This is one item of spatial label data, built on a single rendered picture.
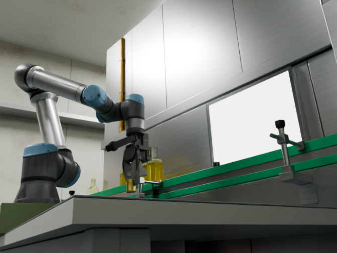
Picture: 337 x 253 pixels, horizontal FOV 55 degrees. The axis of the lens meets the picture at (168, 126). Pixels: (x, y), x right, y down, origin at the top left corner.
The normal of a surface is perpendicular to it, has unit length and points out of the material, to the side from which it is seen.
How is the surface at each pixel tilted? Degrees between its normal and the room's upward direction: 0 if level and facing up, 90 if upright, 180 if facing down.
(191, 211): 90
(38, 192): 70
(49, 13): 180
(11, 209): 90
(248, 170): 90
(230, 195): 90
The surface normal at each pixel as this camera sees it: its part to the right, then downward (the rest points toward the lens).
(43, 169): 0.59, -0.36
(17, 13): 0.04, 0.93
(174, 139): -0.74, -0.22
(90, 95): -0.24, -0.35
